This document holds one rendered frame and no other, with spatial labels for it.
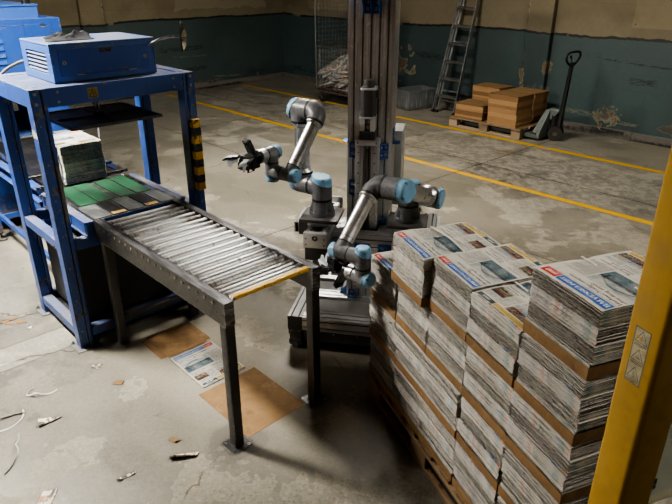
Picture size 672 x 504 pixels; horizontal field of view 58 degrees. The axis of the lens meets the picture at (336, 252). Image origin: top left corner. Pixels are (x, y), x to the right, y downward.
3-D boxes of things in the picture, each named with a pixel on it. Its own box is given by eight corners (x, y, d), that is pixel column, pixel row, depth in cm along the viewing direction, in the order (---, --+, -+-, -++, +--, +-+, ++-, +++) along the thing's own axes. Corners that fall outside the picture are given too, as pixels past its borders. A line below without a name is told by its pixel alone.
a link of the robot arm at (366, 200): (365, 166, 301) (322, 250, 285) (385, 170, 295) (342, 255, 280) (373, 180, 310) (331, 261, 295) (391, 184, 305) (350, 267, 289)
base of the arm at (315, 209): (312, 208, 361) (311, 192, 357) (337, 209, 358) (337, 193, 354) (306, 217, 347) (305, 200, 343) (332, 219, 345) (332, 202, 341)
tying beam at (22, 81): (194, 88, 369) (193, 71, 364) (32, 110, 310) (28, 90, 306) (142, 75, 413) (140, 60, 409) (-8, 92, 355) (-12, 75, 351)
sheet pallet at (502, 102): (549, 130, 885) (555, 90, 861) (518, 140, 834) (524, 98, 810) (480, 117, 965) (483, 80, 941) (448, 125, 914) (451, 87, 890)
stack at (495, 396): (428, 375, 347) (439, 241, 313) (566, 535, 248) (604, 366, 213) (366, 390, 335) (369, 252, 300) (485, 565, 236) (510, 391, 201)
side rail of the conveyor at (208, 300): (235, 324, 268) (233, 300, 263) (225, 329, 264) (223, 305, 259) (104, 236, 357) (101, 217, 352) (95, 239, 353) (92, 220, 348)
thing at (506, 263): (511, 245, 253) (512, 242, 252) (557, 274, 229) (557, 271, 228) (433, 258, 241) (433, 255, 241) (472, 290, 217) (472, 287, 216)
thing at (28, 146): (134, 184, 437) (133, 171, 433) (42, 206, 397) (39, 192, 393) (54, 144, 539) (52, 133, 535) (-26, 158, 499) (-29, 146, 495)
